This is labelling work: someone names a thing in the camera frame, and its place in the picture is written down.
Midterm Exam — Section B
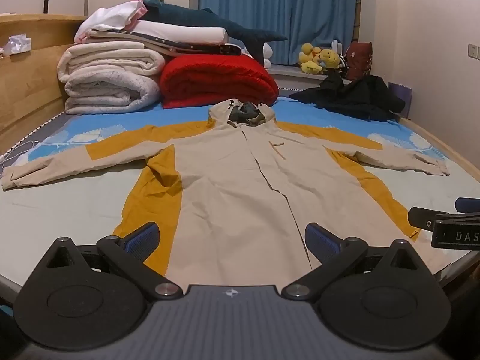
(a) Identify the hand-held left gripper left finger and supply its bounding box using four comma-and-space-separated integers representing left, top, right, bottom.
32, 222, 184, 301

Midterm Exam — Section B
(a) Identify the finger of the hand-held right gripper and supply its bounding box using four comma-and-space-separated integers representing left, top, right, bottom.
408, 206, 480, 230
455, 197, 480, 214

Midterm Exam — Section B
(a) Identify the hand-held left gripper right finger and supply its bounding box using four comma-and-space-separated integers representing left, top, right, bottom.
281, 222, 439, 301

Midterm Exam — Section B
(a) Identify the beige and mustard hooded jacket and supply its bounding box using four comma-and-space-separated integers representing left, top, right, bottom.
1, 99, 451, 282

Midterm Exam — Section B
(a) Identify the pile of black clothes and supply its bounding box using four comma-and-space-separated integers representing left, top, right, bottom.
289, 71, 407, 122

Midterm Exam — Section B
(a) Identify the blue feather printed bed sheet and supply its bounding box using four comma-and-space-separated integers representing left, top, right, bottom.
0, 95, 480, 293

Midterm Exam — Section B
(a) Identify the purple box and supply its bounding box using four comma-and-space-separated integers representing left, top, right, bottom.
388, 82, 412, 114

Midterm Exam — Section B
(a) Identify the grey window ledge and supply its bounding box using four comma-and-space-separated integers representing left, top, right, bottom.
267, 64, 355, 88

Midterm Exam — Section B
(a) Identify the red folded blanket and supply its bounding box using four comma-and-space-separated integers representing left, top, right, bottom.
158, 54, 280, 109

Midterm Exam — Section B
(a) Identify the yellow round plush toy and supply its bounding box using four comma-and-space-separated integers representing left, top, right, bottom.
319, 48, 341, 71

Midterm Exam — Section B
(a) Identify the cream folded quilt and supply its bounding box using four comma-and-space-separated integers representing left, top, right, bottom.
57, 41, 166, 83

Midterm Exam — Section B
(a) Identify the yellow duck plush toy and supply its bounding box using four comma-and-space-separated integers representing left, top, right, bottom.
299, 42, 324, 74

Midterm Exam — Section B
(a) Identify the white plush toy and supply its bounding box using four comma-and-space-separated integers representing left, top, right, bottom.
262, 42, 275, 69

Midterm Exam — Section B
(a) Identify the wooden headboard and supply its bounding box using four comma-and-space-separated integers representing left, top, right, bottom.
0, 14, 90, 154

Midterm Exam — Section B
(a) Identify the white and pink folded bedding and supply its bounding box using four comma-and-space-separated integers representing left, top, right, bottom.
88, 30, 241, 57

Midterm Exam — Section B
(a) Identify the white folded pillow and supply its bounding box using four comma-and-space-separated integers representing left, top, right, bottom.
129, 20, 230, 44

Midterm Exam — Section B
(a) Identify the white and pink garment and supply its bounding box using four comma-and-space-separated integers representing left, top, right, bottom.
74, 0, 147, 44

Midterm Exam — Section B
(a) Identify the dark blue shark plush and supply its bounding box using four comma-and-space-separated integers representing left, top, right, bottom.
142, 0, 289, 64

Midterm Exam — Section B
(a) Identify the crumpled white tissue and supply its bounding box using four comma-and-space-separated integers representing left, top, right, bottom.
7, 34, 33, 56

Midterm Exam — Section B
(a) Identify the blue curtain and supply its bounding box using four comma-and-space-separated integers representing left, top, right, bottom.
199, 0, 359, 66

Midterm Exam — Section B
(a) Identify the wooden bed side rail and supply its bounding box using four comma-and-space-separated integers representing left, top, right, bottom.
403, 118, 480, 182

